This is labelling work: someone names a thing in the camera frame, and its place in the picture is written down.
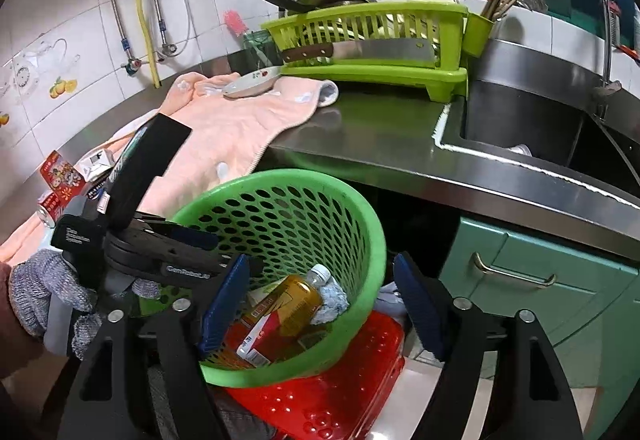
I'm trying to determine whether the steel sink basin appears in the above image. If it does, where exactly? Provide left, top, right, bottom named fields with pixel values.
left=442, top=81, right=639, bottom=200

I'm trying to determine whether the green chopstick holder cup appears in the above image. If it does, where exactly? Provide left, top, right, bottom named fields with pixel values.
left=462, top=13, right=495, bottom=58

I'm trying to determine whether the red perforated basket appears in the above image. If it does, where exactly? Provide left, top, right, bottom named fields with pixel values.
left=227, top=311, right=405, bottom=439

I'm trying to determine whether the left forearm maroon sleeve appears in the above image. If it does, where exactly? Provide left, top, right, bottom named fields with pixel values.
left=0, top=263, right=43, bottom=379

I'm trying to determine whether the right braided metal hose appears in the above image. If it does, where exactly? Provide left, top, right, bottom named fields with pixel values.
left=147, top=0, right=179, bottom=57

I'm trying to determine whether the metal drawer handle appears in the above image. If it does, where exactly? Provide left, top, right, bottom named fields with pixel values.
left=470, top=252, right=558, bottom=289

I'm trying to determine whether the black flat cigarette box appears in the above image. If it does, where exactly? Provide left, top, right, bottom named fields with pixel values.
left=86, top=171, right=111, bottom=200

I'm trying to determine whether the teal cabinet drawer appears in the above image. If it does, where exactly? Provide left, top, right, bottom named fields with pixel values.
left=439, top=218, right=639, bottom=439

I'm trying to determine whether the left gloved hand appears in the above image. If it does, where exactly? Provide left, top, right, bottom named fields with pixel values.
left=7, top=248, right=162, bottom=361

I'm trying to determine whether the braided metal hose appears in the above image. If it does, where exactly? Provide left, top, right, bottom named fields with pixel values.
left=90, top=0, right=143, bottom=76
left=147, top=0, right=179, bottom=57

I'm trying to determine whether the white ceramic plate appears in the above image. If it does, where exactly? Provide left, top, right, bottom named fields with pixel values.
left=222, top=66, right=282, bottom=98

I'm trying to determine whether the amber plastic drink bottle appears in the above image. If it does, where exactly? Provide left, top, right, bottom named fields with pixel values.
left=228, top=264, right=332, bottom=368

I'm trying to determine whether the left braided metal hose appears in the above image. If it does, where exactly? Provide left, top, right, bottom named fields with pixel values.
left=90, top=0, right=143, bottom=76

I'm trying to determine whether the green dish rack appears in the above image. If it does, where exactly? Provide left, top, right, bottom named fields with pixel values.
left=262, top=0, right=469, bottom=104

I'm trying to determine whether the red cartoon paper tub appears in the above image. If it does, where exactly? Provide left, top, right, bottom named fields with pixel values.
left=40, top=151, right=86, bottom=206

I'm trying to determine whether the peach pink towel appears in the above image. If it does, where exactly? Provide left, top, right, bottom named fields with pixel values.
left=0, top=70, right=341, bottom=265

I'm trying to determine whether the chrome faucet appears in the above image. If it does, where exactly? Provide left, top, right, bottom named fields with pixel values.
left=593, top=0, right=623, bottom=117

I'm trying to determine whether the yellow gas hose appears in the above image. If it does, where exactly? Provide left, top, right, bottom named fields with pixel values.
left=134, top=0, right=163, bottom=90

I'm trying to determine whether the cleaver with wooden handle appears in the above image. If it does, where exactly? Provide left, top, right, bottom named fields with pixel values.
left=281, top=38, right=438, bottom=67

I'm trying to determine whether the red soda can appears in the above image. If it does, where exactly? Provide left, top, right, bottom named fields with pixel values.
left=37, top=191, right=64, bottom=227

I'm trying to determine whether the white small carton box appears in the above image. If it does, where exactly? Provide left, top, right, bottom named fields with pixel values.
left=75, top=148, right=115, bottom=182

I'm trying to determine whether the pink bottle brush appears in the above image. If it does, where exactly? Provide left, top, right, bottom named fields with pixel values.
left=224, top=10, right=248, bottom=38

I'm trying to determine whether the green perforated trash basket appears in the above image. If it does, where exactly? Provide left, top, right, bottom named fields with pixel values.
left=171, top=169, right=386, bottom=388

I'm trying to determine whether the silver foil wrapper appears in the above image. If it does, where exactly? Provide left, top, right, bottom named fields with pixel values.
left=310, top=277, right=349, bottom=325

